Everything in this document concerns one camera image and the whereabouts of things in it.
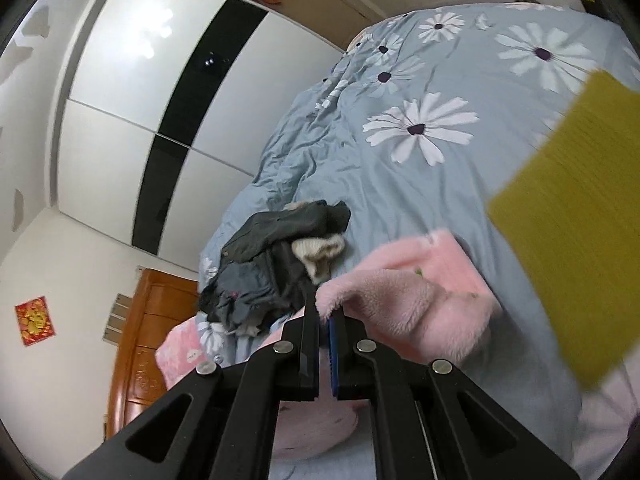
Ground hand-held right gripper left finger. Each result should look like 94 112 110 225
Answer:
62 285 321 480

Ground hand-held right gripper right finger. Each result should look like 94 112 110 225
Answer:
327 307 581 480

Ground pink fleece garment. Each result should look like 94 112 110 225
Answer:
260 228 503 461

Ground dark grey clothes pile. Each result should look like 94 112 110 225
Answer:
198 200 352 337

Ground cream knit garment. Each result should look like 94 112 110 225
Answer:
291 232 347 284

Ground pink pillow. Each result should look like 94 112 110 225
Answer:
155 316 206 391

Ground wooden bed footboard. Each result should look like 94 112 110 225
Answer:
104 268 200 440

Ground blue daisy print duvet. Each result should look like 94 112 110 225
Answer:
198 2 640 480

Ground yellow knit garment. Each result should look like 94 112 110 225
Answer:
487 70 640 390

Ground white and black wardrobe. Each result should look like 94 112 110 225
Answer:
47 0 351 273

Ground red paper wall decoration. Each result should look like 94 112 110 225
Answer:
14 296 57 347

